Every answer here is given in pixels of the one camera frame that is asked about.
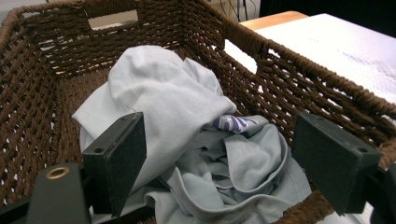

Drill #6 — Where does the grey t-shirt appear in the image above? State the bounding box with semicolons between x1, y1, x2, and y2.
90;115;312;224

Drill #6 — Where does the brown wicker basket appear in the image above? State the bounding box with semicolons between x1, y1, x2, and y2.
0;0;396;224

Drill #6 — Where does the white table cover sheet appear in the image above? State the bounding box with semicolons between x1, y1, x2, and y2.
223;12;396;224

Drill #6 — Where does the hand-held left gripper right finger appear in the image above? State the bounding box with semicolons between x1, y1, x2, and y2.
290;111;382;217

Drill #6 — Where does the white garment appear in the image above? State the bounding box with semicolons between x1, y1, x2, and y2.
71;45;260;194

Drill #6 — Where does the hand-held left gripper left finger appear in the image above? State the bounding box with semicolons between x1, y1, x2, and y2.
81;111;148;218

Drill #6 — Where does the wooden table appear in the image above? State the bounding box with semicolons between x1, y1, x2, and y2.
239;10;309;32

